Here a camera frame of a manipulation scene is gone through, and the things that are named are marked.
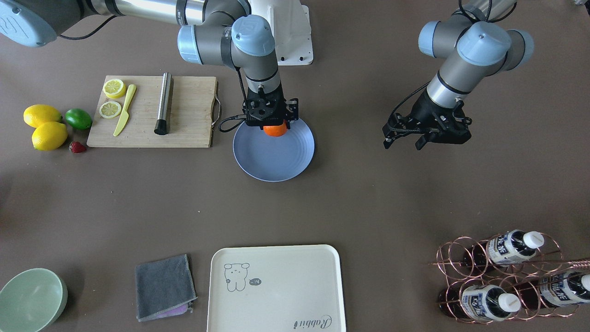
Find blue plate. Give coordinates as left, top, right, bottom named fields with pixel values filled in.
left=233, top=119, right=315, bottom=182

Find tea bottle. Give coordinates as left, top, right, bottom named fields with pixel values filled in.
left=463, top=229, right=544, bottom=273
left=437, top=285, right=522, bottom=323
left=515, top=271, right=590, bottom=309

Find copper wire bottle rack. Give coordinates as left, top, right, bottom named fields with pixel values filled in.
left=436, top=233, right=589, bottom=321

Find tea bottle upper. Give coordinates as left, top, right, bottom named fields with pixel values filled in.
left=463, top=229, right=544, bottom=273

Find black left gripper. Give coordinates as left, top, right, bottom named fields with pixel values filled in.
left=382, top=95, right=472, bottom=151

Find red strawberry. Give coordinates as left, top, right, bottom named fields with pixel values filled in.
left=68, top=141, right=87, bottom=154

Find cream rabbit tray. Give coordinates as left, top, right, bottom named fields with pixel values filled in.
left=206, top=244, right=347, bottom=332

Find yellow plastic knife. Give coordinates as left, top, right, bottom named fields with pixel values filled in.
left=112, top=84, right=137, bottom=136

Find green lime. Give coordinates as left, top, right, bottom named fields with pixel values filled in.
left=65, top=108, right=93, bottom=130

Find wooden cutting board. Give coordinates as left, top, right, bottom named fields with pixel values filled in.
left=87, top=75, right=218, bottom=148

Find steel cylinder black cap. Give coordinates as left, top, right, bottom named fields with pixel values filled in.
left=154, top=72, right=174, bottom=135

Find yellow lemon upper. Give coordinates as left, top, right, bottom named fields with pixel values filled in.
left=23, top=104, right=62, bottom=128

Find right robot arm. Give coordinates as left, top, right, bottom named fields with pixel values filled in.
left=0, top=0, right=299, bottom=128

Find thin lemon slice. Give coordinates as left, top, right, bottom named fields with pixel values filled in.
left=98, top=101, right=122, bottom=119

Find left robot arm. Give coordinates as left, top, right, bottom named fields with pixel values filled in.
left=382, top=0, right=534, bottom=150

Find yellow lemon lower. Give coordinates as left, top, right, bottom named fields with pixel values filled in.
left=31, top=122, right=68, bottom=151

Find tea bottle lower middle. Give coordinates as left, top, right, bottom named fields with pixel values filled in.
left=437, top=285, right=522, bottom=323

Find tea bottle outer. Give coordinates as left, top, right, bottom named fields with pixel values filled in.
left=515, top=271, right=590, bottom=309

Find green bowl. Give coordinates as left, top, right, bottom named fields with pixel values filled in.
left=0, top=268, right=68, bottom=332

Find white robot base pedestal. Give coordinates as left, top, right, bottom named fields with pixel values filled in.
left=249, top=0, right=314, bottom=66

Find grey folded cloth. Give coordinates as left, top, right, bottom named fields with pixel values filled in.
left=135, top=254, right=197, bottom=323

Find orange mandarin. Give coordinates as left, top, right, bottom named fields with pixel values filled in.
left=263, top=122, right=289, bottom=138

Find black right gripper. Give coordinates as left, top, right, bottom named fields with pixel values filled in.
left=242, top=88, right=299, bottom=128

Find yellow lemon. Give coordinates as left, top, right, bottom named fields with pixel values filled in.
left=31, top=122, right=68, bottom=151
left=23, top=104, right=62, bottom=128

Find lemon half thick slice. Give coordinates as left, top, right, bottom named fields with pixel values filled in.
left=102, top=78, right=127, bottom=99

